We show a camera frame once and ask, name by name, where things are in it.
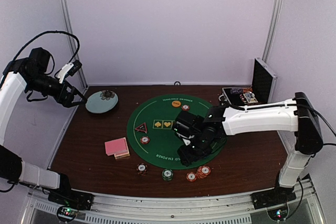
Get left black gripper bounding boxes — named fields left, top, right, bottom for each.
left=26, top=71, right=87, bottom=108

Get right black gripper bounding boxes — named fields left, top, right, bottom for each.
left=177, top=133, right=213, bottom=167

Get orange chip stack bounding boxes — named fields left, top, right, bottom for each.
left=196, top=165, right=211, bottom=179

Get red chips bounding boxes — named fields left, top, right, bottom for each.
left=181, top=104, right=190, bottom=111
left=186, top=172, right=197, bottom=182
left=140, top=136, right=150, bottom=144

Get orange big blind button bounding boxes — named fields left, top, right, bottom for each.
left=172, top=100, right=181, bottom=108

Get triangular black red dealer button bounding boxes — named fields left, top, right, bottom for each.
left=134, top=122, right=148, bottom=134

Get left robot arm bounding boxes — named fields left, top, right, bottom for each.
left=1, top=47, right=87, bottom=205

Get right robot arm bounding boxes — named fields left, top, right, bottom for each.
left=172, top=92, right=323, bottom=204

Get light blue flower plate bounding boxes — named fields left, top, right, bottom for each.
left=86, top=90, right=119, bottom=114

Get round green poker mat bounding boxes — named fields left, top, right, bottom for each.
left=127, top=94, right=227, bottom=170

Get black white chip stack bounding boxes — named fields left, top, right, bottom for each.
left=136, top=163, right=148, bottom=176

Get red playing card deck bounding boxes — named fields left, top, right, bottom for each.
left=104, top=137, right=129, bottom=156

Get playing card box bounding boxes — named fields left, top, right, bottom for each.
left=114, top=152, right=130, bottom=160

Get aluminium poker chip case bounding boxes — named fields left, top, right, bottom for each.
left=218, top=58, right=278, bottom=106

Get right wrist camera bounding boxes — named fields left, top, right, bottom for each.
left=183, top=138, right=191, bottom=146

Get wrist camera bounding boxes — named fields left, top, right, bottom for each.
left=183, top=138, right=191, bottom=146
left=56, top=60, right=82, bottom=83

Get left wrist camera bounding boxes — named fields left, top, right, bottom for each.
left=56, top=60, right=82, bottom=83

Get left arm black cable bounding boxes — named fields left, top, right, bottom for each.
left=12, top=30, right=80, bottom=65

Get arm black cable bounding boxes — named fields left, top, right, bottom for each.
left=12, top=30, right=80, bottom=65
left=225, top=102, right=336, bottom=146

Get aluminium front rail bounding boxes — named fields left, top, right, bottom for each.
left=22, top=179, right=328, bottom=224

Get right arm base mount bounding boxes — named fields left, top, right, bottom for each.
left=251, top=188, right=297, bottom=210

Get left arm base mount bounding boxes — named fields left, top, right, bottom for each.
left=48, top=189, right=94, bottom=210

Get left aluminium frame post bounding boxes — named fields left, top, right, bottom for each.
left=59, top=0, right=88, bottom=90

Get aluminium frame post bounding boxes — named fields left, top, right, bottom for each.
left=59, top=0, right=88, bottom=90
left=262, top=0, right=283, bottom=63

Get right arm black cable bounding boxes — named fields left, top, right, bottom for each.
left=225, top=102, right=336, bottom=146

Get right aluminium frame post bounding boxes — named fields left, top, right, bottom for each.
left=262, top=0, right=283, bottom=63

